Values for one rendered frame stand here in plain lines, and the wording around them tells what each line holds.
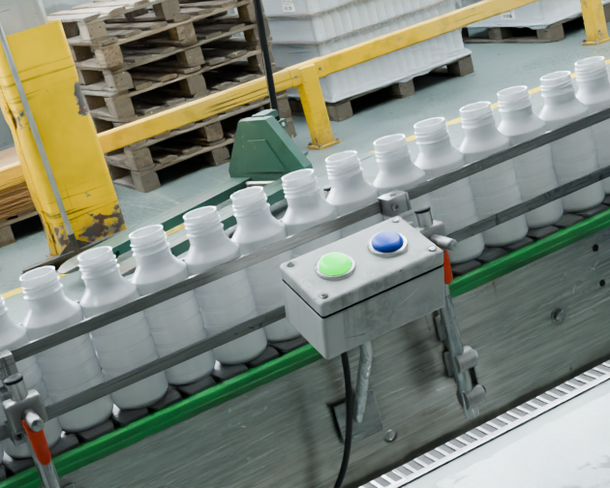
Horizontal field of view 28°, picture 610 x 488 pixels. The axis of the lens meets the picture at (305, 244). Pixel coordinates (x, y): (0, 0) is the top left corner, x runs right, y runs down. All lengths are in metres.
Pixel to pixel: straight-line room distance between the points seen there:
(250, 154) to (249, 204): 4.70
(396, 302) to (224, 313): 0.20
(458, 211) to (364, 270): 0.27
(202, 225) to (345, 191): 0.17
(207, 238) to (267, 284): 0.09
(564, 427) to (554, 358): 1.68
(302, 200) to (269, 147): 4.57
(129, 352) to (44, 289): 0.11
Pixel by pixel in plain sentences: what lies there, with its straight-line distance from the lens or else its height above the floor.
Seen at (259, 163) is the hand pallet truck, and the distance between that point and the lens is 5.95.
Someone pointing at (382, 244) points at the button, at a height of 1.12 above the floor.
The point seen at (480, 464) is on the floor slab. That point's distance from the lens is 3.07.
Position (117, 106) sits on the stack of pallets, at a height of 0.51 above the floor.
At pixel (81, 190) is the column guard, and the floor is 0.31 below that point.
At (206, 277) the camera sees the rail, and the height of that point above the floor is 1.11.
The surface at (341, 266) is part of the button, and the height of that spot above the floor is 1.11.
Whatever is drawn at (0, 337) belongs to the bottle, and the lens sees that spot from 1.20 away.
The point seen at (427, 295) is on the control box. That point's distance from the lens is 1.19.
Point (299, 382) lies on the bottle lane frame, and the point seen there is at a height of 0.96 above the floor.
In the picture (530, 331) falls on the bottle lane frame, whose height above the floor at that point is 0.90.
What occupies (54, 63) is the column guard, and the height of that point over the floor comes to 0.92.
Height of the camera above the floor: 1.47
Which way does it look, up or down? 17 degrees down
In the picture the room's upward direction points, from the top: 15 degrees counter-clockwise
